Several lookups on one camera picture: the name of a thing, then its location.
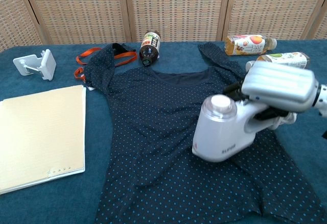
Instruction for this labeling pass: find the green apple label tea bottle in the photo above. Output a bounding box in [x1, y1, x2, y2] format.
[245, 52, 311, 71]

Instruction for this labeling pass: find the peach label tea bottle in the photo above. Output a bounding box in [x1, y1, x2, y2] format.
[224, 34, 278, 56]

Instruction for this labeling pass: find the orange lanyard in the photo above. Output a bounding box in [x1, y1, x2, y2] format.
[74, 47, 137, 81]

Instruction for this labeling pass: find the dark brown tea bottle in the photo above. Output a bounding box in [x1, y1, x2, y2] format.
[139, 31, 161, 67]

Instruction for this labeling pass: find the navy polka dot shirt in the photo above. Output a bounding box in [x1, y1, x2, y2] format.
[83, 42, 325, 224]

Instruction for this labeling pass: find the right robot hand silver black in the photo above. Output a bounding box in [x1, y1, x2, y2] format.
[223, 62, 321, 121]

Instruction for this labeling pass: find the white handheld garment steamer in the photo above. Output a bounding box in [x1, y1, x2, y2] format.
[192, 94, 289, 163]

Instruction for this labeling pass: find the white cable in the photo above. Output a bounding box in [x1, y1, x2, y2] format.
[274, 111, 298, 128]

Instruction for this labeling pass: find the blue felt table cover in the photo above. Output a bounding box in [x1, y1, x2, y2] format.
[0, 39, 327, 224]

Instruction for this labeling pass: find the white folding phone stand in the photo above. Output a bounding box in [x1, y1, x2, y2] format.
[12, 49, 57, 81]

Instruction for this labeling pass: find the cream paper folder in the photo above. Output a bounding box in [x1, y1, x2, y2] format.
[0, 85, 87, 195]

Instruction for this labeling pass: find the bamboo folding screen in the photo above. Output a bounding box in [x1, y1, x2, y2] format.
[0, 0, 327, 53]

